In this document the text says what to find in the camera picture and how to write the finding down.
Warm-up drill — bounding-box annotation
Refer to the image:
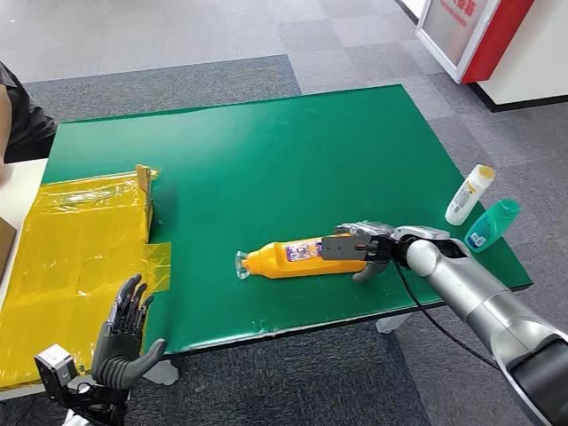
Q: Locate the brown cardboard piece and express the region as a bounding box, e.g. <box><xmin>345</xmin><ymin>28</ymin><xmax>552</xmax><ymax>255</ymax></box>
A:
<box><xmin>0</xmin><ymin>217</ymin><xmax>17</xmax><ymax>281</ymax></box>

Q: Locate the white bottle with yellow cap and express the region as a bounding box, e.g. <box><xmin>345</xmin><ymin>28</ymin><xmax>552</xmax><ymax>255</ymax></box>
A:
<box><xmin>445</xmin><ymin>164</ymin><xmax>496</xmax><ymax>227</ymax></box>

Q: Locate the white table foot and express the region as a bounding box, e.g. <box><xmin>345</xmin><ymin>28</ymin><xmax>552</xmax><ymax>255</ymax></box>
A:
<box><xmin>143</xmin><ymin>359</ymin><xmax>180</xmax><ymax>388</ymax></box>
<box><xmin>375</xmin><ymin>312</ymin><xmax>415</xmax><ymax>335</ymax></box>

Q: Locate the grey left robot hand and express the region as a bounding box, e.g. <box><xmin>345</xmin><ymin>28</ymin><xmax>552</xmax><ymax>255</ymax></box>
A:
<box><xmin>91</xmin><ymin>272</ymin><xmax>167</xmax><ymax>393</ymax></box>

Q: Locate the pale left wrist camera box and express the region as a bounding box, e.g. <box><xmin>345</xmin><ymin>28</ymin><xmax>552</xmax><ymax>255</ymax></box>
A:
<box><xmin>33</xmin><ymin>344</ymin><xmax>80</xmax><ymax>406</ymax></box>

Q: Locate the red and white sign stand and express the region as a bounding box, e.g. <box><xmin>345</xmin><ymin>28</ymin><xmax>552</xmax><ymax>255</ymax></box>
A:
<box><xmin>415</xmin><ymin>0</ymin><xmax>536</xmax><ymax>86</ymax></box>

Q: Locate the yellow tape-wrapped cardboard box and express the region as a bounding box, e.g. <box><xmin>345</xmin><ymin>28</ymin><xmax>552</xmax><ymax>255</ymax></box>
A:
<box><xmin>0</xmin><ymin>163</ymin><xmax>172</xmax><ymax>393</ymax></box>

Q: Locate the white side table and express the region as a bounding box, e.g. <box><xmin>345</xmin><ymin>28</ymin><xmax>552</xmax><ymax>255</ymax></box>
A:
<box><xmin>0</xmin><ymin>158</ymin><xmax>49</xmax><ymax>312</ymax></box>

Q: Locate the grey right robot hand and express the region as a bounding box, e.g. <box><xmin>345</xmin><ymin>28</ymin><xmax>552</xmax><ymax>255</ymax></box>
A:
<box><xmin>321</xmin><ymin>220</ymin><xmax>398</xmax><ymax>284</ymax></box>

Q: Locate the orange bottle with clear cap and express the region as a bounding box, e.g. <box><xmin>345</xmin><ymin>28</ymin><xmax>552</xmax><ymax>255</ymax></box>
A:
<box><xmin>235</xmin><ymin>234</ymin><xmax>369</xmax><ymax>281</ymax></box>

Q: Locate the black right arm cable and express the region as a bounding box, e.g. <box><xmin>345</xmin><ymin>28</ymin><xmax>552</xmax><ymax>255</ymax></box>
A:
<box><xmin>394</xmin><ymin>263</ymin><xmax>502</xmax><ymax>373</ymax></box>

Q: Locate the teal translucent bottle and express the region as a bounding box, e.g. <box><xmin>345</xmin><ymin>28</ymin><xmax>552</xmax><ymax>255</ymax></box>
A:
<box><xmin>463</xmin><ymin>198</ymin><xmax>522</xmax><ymax>254</ymax></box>

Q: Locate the green table mat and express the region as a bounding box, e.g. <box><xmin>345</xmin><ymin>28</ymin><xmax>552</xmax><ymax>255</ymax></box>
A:
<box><xmin>41</xmin><ymin>83</ymin><xmax>533</xmax><ymax>358</ymax></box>

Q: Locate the white cabinet with black base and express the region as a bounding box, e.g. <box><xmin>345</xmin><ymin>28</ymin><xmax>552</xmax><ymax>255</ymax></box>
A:
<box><xmin>469</xmin><ymin>0</ymin><xmax>568</xmax><ymax>114</ymax></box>

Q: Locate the person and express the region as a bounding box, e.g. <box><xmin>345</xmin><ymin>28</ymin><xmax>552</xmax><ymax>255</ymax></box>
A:
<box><xmin>0</xmin><ymin>60</ymin><xmax>58</xmax><ymax>178</ymax></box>

